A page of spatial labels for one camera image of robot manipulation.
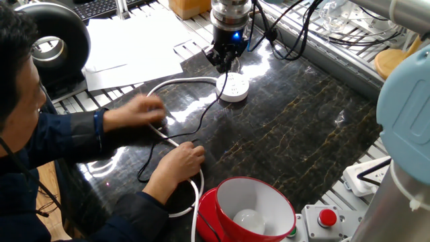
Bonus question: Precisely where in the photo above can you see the person's right hand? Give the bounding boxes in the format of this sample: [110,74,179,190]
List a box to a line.
[155,140,206,186]

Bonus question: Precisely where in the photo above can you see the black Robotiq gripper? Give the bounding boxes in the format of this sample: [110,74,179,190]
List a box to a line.
[202,25,252,74]

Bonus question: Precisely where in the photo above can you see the grey box red button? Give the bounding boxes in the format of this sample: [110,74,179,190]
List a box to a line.
[301,204,344,242]

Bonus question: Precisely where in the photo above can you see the blue cable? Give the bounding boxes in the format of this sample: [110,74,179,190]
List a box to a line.
[247,30,257,53]

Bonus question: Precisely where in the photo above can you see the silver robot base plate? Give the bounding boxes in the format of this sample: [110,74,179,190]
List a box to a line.
[339,210,366,236]

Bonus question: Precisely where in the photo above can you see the long white power strip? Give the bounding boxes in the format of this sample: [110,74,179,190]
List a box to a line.
[342,156,392,198]

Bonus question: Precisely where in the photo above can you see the grey aluminium frame beam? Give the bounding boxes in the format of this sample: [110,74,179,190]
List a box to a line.
[255,13,386,102]

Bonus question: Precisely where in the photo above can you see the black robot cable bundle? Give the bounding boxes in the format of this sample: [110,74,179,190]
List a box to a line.
[250,0,325,62]

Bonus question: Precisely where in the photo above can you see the person's left forearm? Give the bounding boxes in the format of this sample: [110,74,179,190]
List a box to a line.
[50,106,114,162]

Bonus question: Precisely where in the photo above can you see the round white power socket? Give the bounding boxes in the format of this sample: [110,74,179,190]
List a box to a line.
[215,72,251,104]

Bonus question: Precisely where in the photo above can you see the light wooden block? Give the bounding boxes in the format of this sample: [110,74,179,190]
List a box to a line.
[167,0,212,20]

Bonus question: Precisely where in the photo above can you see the black keyboard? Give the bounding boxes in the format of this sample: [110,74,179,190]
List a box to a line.
[72,0,148,21]

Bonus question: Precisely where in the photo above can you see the round wooden stand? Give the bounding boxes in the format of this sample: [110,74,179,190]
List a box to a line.
[374,35,423,81]

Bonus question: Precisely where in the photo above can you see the person's right forearm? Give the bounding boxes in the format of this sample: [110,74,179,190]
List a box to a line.
[100,174,175,242]

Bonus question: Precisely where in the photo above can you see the thick black cable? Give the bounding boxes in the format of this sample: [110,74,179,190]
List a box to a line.
[356,157,392,186]

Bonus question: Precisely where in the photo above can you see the dark blue jacket torso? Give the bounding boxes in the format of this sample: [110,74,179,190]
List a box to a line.
[0,100,112,242]

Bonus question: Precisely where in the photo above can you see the black ring-shaped device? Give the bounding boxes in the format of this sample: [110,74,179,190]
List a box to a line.
[15,1,91,98]

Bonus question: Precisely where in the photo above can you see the silver metal post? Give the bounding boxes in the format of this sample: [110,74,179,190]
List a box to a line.
[116,0,131,20]

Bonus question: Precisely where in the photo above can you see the large white paper sheet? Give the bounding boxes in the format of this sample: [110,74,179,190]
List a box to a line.
[82,50,185,92]

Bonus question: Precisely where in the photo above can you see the clear glass jug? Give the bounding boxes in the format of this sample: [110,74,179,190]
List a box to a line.
[318,0,352,33]

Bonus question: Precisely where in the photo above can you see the thick white socket cable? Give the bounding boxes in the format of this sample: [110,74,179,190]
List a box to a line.
[146,76,219,242]

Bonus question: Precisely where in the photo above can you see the red gooseneck desk lamp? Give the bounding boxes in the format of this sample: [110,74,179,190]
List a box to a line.
[196,176,297,242]

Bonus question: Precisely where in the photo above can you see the person's left hand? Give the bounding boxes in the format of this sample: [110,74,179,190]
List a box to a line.
[110,93,167,132]

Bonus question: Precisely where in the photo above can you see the grey box green button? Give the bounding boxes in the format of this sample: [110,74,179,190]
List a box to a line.
[282,213,308,242]

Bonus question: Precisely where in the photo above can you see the person's head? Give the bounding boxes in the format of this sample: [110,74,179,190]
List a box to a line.
[0,3,48,157]

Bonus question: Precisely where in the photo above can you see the thin black lamp cord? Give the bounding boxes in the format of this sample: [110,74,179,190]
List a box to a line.
[136,59,232,242]

